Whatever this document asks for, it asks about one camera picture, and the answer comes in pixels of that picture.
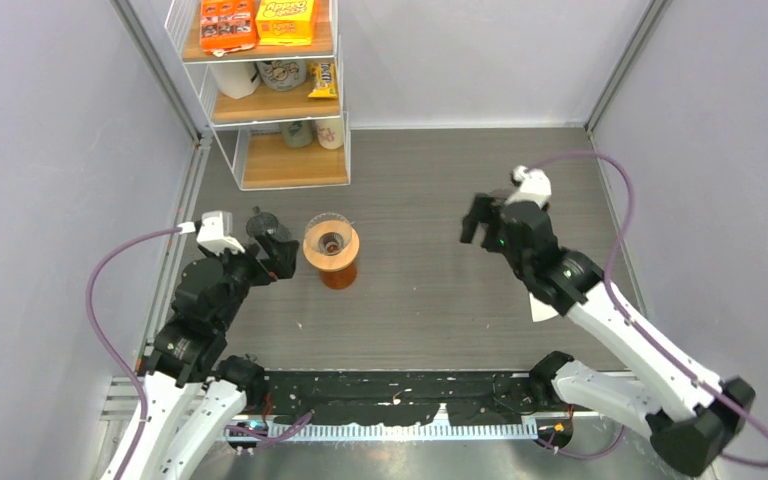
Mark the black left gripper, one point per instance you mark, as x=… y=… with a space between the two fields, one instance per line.
x=281 y=262

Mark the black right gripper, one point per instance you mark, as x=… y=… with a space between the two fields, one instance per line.
x=477 y=214

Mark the clear glass dripper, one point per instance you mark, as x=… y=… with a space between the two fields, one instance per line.
x=328 y=234

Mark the round wooden dripper stand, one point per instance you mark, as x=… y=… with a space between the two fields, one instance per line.
x=336 y=262

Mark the amber glass jar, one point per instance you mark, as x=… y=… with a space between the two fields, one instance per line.
x=339 y=279

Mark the white paper coffee filter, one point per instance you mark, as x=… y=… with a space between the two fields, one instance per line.
x=540 y=311

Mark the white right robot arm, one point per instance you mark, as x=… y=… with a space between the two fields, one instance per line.
x=684 y=409

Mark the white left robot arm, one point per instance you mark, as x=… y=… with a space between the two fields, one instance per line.
x=187 y=392

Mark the small dark glass cup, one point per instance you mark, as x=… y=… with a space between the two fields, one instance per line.
x=261 y=223

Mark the white patterned cup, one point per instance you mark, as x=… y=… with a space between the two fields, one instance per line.
x=330 y=132

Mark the white paper roll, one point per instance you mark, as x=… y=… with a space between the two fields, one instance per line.
x=236 y=80

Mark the printed white mug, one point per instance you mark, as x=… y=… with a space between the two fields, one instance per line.
x=282 y=75

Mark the yellow candy bag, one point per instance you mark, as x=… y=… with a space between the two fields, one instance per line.
x=323 y=74

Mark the yellow snack box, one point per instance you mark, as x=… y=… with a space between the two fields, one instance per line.
x=286 y=22

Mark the orange snack box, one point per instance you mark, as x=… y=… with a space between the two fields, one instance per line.
x=227 y=26

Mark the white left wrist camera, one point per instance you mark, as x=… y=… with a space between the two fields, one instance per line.
x=215 y=233

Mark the white wire wooden shelf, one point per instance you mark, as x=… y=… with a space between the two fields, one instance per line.
x=246 y=130

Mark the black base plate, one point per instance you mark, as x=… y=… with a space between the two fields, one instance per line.
x=394 y=398

